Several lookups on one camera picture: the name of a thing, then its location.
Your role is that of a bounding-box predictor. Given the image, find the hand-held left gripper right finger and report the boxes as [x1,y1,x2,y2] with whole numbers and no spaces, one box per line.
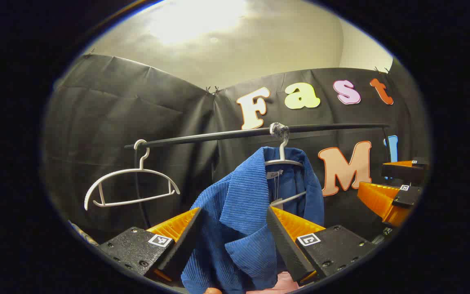
[266,206,377,285]

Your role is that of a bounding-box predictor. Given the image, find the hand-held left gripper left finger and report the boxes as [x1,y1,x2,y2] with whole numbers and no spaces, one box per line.
[98,207,202,283]

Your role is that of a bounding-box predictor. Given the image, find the blue corduroy jacket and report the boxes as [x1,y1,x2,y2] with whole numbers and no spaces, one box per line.
[181,146,325,294]

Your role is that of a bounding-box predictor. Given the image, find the white plastic hanger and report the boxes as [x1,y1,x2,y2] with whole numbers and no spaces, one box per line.
[84,139,181,211]

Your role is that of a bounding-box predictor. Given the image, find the white hanger with taped hook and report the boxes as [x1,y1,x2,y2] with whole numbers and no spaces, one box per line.
[264,122,307,207]

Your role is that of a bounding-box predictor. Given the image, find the black clothes rack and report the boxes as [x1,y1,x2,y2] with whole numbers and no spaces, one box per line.
[124,122,392,229]

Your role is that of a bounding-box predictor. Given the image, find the patterned fabric item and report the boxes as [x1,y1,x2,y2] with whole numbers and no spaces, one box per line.
[69,220,99,247]

